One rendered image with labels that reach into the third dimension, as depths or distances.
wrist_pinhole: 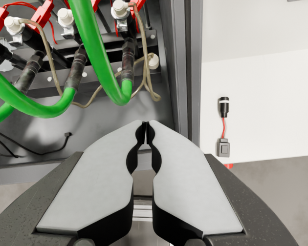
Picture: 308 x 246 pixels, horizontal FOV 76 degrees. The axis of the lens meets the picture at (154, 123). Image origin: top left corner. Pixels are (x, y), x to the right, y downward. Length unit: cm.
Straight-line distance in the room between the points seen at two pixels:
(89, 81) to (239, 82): 32
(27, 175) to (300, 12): 63
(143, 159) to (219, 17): 31
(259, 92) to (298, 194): 128
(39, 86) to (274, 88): 51
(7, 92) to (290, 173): 160
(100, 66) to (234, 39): 31
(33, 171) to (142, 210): 82
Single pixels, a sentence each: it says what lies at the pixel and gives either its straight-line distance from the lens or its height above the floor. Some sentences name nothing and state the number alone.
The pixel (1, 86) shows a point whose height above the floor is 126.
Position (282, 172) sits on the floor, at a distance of 162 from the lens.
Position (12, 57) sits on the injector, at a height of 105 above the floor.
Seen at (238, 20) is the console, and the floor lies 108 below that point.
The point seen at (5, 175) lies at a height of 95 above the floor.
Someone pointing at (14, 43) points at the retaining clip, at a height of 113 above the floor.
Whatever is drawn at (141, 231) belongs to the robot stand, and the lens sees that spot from 132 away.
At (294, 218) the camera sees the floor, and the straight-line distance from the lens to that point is 172.
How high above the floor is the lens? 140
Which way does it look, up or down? 85 degrees down
